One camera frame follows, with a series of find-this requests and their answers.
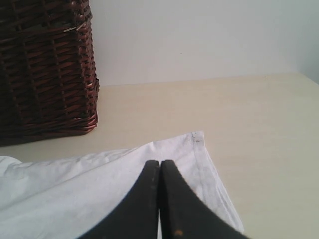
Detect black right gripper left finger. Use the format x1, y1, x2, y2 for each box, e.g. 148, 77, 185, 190
80, 160, 160, 239

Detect white t-shirt red lettering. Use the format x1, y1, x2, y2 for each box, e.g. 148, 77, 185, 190
0, 131, 244, 239

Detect dark red wicker basket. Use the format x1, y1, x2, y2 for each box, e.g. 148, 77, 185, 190
0, 0, 99, 146

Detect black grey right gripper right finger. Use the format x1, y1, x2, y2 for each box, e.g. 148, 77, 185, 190
159, 160, 247, 239

